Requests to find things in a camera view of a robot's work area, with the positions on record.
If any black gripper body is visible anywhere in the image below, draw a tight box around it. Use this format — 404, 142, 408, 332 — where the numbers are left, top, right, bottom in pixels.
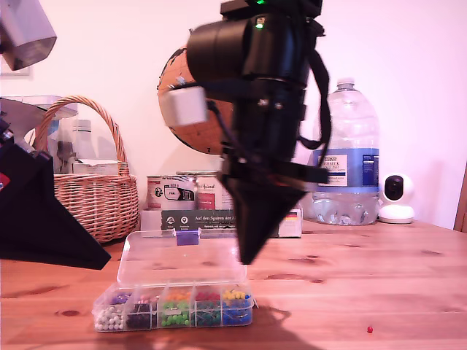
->
217, 78, 331, 193

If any heap of blue pins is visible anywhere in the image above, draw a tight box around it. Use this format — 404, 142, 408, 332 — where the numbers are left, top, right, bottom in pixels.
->
223, 297, 253, 325

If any heap of orange pins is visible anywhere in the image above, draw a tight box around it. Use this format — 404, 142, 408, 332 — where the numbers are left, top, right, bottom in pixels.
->
167, 290, 193, 303

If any heap of purple pins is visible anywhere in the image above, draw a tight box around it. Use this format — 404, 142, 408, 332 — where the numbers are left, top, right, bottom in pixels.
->
109, 291, 135, 306

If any heap of dark green pins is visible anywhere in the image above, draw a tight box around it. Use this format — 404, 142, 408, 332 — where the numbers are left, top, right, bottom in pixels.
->
196, 301, 223, 327

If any heap of white pins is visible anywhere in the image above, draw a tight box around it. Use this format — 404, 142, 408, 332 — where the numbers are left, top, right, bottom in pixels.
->
95, 306, 124, 332

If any heap of light green pins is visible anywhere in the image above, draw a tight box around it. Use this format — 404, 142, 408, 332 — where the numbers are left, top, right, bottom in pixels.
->
160, 300, 194, 327

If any heap of black pins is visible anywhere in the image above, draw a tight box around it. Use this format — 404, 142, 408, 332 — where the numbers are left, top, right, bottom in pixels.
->
126, 304, 156, 330

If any cork globe on metal stand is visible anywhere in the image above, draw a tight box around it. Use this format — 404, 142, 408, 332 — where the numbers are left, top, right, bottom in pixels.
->
156, 45, 242, 156

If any cardboard tray with dark label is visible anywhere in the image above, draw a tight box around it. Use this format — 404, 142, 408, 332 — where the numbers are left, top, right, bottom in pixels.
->
141, 208, 303, 240

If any white carton box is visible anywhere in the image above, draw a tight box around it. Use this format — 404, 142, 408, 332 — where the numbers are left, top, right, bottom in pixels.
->
71, 159, 120, 175

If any large clear water bottle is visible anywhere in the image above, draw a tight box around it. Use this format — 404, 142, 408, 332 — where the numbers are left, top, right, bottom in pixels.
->
312, 77, 380, 227

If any white plastic bottle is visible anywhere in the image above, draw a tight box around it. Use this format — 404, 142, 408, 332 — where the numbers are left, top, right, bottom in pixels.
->
71, 120, 98, 163

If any clear plastic pin organizer box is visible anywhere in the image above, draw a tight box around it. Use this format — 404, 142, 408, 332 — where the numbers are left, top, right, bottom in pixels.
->
92, 228, 258, 333

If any clear plastic jar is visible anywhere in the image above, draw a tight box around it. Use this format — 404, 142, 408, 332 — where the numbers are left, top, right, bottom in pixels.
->
20, 95, 80, 174

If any silver foil bag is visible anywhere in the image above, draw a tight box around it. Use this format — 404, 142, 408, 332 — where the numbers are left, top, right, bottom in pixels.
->
0, 96, 48, 154

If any wicker basket with handle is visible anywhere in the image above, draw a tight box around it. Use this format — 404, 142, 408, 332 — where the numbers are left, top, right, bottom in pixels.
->
36, 96, 141, 244

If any thick black sleeved cable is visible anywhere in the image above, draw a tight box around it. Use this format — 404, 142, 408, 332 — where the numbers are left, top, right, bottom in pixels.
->
298, 49, 333, 150

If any arm's pale camera box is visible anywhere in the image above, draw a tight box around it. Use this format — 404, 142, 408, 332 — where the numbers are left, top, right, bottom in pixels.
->
0, 0, 58, 72
160, 86, 209, 127

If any small white round camera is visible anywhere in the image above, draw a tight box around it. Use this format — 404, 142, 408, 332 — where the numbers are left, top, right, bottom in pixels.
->
377, 173, 415, 225

